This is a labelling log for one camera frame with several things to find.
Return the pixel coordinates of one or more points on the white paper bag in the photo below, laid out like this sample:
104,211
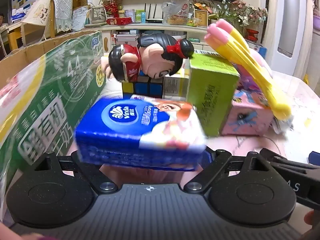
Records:
79,18

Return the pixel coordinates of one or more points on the black-haired doll figurine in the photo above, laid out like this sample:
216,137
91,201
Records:
150,57

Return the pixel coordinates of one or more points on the yellow pink massage hammer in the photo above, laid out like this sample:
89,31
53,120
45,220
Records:
250,60

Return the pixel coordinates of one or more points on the white standing air conditioner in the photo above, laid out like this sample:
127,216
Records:
287,17

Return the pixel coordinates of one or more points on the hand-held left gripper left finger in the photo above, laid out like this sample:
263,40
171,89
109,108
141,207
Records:
95,177

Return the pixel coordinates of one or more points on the purple plastic basin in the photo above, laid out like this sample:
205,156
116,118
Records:
316,22

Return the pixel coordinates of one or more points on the cream printed cloth cover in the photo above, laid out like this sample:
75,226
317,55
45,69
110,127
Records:
37,12

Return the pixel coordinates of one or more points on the red snack pack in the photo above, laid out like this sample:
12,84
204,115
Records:
119,21

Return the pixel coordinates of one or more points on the cream television cabinet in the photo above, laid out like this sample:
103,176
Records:
155,28

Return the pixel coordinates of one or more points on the small green drink carton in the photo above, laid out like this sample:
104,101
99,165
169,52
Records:
140,16

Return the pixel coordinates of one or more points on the dark blue tissue pack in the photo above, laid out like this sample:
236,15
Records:
130,130

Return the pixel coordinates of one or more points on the person's right hand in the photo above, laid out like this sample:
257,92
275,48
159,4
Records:
310,217

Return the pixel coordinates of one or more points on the pink storage case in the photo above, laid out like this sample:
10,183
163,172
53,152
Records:
126,40

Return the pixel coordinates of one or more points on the glass kettle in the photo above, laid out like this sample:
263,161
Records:
97,15

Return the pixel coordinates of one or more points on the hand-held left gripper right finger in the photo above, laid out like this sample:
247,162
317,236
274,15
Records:
220,162

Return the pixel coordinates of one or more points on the light blue tissue pack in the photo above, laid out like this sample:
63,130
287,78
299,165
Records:
18,13

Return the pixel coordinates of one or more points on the framed certificate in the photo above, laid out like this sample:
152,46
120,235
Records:
201,17

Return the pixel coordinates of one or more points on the cardboard box with green print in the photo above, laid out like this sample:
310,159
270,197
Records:
50,100

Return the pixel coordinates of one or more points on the red berry bouquet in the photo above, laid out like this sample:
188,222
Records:
111,5

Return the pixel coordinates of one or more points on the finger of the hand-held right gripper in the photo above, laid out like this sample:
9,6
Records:
287,165
315,158

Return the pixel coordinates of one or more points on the red glass vase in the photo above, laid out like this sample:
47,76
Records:
252,34

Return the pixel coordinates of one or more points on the pink printed box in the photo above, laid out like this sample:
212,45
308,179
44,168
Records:
250,120

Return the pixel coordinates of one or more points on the wooden dining table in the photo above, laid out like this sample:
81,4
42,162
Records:
15,32

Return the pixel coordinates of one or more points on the black white router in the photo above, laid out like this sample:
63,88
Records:
155,17

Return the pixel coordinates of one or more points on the clear plastic snack bag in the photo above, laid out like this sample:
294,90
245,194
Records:
178,11

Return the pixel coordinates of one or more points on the wooden chair with lace cover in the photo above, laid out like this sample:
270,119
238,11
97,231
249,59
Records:
61,12

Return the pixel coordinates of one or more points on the potted artificial flowers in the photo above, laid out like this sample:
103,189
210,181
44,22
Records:
247,12

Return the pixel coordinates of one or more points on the green carton box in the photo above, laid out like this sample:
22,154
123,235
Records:
215,92

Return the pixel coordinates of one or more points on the colourful puzzle cube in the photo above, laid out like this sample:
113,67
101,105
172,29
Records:
145,88

